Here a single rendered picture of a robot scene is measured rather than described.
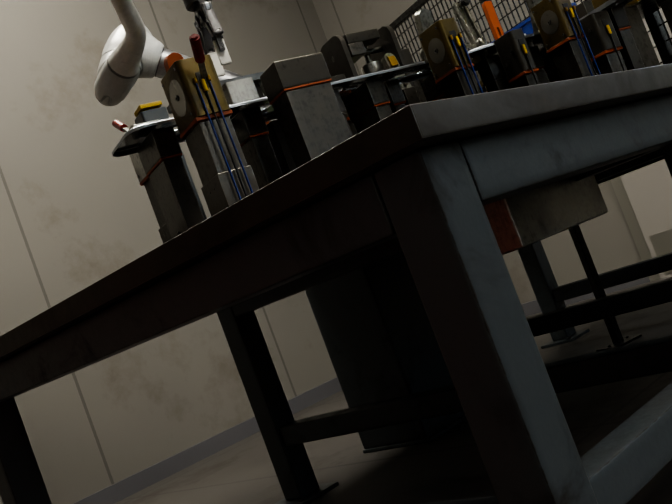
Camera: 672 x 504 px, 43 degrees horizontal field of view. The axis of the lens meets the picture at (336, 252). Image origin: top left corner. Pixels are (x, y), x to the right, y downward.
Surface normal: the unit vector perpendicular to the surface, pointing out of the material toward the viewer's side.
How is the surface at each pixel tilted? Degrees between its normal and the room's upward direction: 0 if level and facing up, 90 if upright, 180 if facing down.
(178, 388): 90
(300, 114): 90
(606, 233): 90
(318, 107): 90
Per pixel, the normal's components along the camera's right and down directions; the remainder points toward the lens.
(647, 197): -0.67, 0.22
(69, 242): 0.65, -0.28
